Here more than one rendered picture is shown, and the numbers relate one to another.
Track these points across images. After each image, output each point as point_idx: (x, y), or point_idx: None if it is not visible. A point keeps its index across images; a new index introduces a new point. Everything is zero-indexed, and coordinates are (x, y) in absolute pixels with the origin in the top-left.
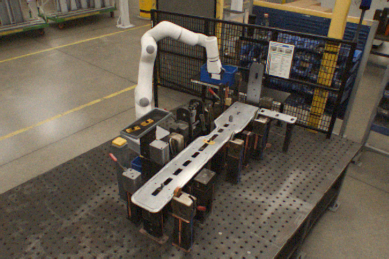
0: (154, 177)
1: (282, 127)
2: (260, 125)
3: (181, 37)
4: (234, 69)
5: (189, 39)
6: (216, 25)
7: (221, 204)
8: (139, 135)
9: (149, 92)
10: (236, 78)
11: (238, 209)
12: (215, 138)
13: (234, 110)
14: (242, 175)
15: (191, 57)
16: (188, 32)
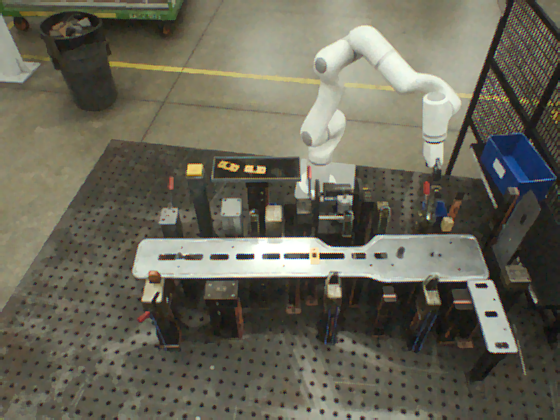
0: (191, 239)
1: (549, 344)
2: (423, 302)
3: (379, 69)
4: (549, 177)
5: (391, 79)
6: None
7: (265, 343)
8: (218, 179)
9: (318, 129)
10: (505, 197)
11: (270, 368)
12: (330, 259)
13: (439, 244)
14: (349, 340)
15: (517, 108)
16: (396, 65)
